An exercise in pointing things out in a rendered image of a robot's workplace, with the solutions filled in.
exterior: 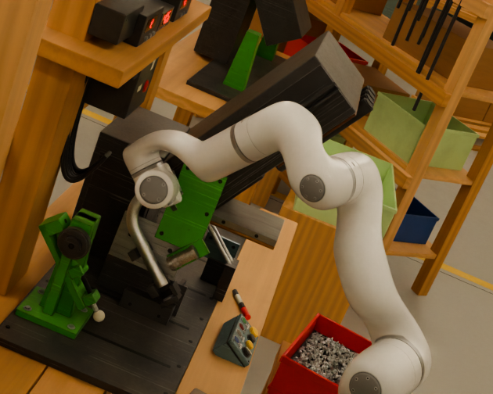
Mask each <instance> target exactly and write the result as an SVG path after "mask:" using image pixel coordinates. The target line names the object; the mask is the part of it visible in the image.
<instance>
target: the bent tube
mask: <svg viewBox="0 0 493 394"><path fill-rule="evenodd" d="M141 207H142V204H141V203H140V202H139V201H138V200H137V198H136V195H135V196H134V197H133V199H132V200H131V202H130V204H129V206H128V211H127V216H126V221H127V227H128V231H129V234H130V236H131V238H132V240H133V242H134V243H135V245H136V247H137V249H138V251H139V253H140V255H141V257H142V259H143V261H144V263H145V265H146V267H147V269H148V271H149V273H150V275H151V277H152V279H153V280H154V282H155V284H156V286H157V288H161V287H163V286H165V285H166V284H168V282H167V279H166V278H165V276H164V273H163V271H162V270H161V268H160V265H159V263H158V262H157V259H156V257H155V256H154V255H153V252H152V250H151V248H150V247H149V244H148V242H147V241H146V238H145V236H144V234H143V233H142V230H141V228H140V226H139V211H140V209H141Z"/></svg>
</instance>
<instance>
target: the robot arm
mask: <svg viewBox="0 0 493 394"><path fill-rule="evenodd" d="M160 150H164V151H167V152H170V153H172V154H174V155H175V156H177V157H178V158H179V159H180V160H181V161H182V162H183V163H184V164H185V165H186V166H187V167H188V168H189V169H190V170H191V171H192V172H193V173H194V174H195V175H196V176H197V177H198V178H199V179H200V180H201V181H204V182H214V181H217V180H219V179H222V178H223V177H226V176H228V175H230V174H232V173H234V172H236V171H237V170H240V169H243V168H244V167H247V166H249V165H250V164H252V163H255V162H257V161H258V160H260V159H263V158H265V157H266V156H269V155H271V154H272V153H274V152H278V151H280V152H281V154H282V157H283V160H284V163H285V166H286V172H287V177H288V180H289V183H290V186H291V188H292V189H293V191H294V193H295V194H296V195H297V196H298V198H299V199H301V200H302V201H303V202H304V203H306V204H307V205H308V206H310V207H312V208H314V209H317V210H331V209H334V208H337V219H336V233H335V238H334V244H333V252H334V258H335V262H336V268H337V271H338V274H339V277H340V282H341V284H342V287H343V290H344V293H345V296H346V298H347V301H348V302H349V304H350V306H351V308H352V309H353V311H354V312H355V313H356V314H357V315H358V316H359V317H360V318H361V319H362V321H363V323H364V324H365V326H366V327H367V329H368V332H369V335H370V338H371V341H372V345H371V346H370V347H368V348H367V349H365V350H363V351H362V352H361V353H359V354H358V355H357V356H356V357H355V358H354V359H353V360H352V361H351V362H350V363H349V365H348V366H347V368H346V370H345V371H344V373H343V375H342V377H341V379H340V383H339V386H338V394H411V393H412V392H413V391H414V390H415V389H417V388H418V387H419V386H420V385H421V384H423V382H424V381H425V380H426V378H427V376H428V375H429V373H430V369H431V363H432V362H431V353H430V348H429V346H428V343H427V341H426V339H425V337H424V335H423V333H422V331H421V329H420V327H419V325H418V324H417V323H416V321H415V319H414V317H413V316H412V315H411V313H410V312H409V310H408V308H407V307H406V305H405V304H404V303H403V301H402V300H401V297H400V296H399V294H398V291H397V289H396V288H395V285H394V281H393V278H392V276H391V273H390V268H389V264H388V261H387V256H386V253H385V250H384V247H383V237H382V223H381V222H382V209H383V185H382V181H381V177H380V172H379V171H378V168H377V166H376V164H375V163H374V162H373V161H372V160H371V159H370V158H369V157H368V156H367V155H365V154H363V153H360V152H341V153H337V154H335V155H331V156H329V155H328V154H327V153H326V151H325V149H324V147H323V144H322V129H321V126H320V124H319V122H318V121H317V119H316V118H315V117H314V115H313V114H312V113H310V112H309V111H308V110H307V109H305V108H304V107H303V106H301V105H299V104H297V103H295V102H290V101H284V102H277V103H275V104H272V105H270V106H268V107H266V108H264V109H262V110H260V111H258V112H256V113H255V114H253V115H251V116H249V117H247V118H245V119H243V120H241V121H240V122H238V123H236V124H233V125H232V126H231V127H228V128H226V129H225V130H223V131H221V132H219V133H218V134H216V135H214V136H212V137H211V138H208V139H207V140H205V141H201V140H199V139H198V138H195V137H193V136H192V135H190V134H186V133H185V132H181V131H175V130H161V131H154V132H152V133H150V134H147V135H145V136H144V137H142V138H140V139H138V140H136V141H134V142H132V143H131V144H130V145H128V146H127V147H126V148H125V149H124V151H123V158H124V162H125V164H126V166H127V168H128V170H129V172H130V174H131V176H132V178H133V180H134V182H135V195H136V198H137V200H138V201H139V202H140V203H141V204H142V205H144V206H145V207H147V208H150V209H159V208H161V207H163V208H166V207H170V208H171V209H172V211H173V212H174V211H175V210H178V208H177V206H176V204H177V203H179V202H181V201H182V195H181V192H180V191H179V184H178V179H177V178H176V176H175V175H174V174H173V173H172V171H171V168H170V166H169V164H167V163H163V161H162V159H161V158H160V154H159V151H160Z"/></svg>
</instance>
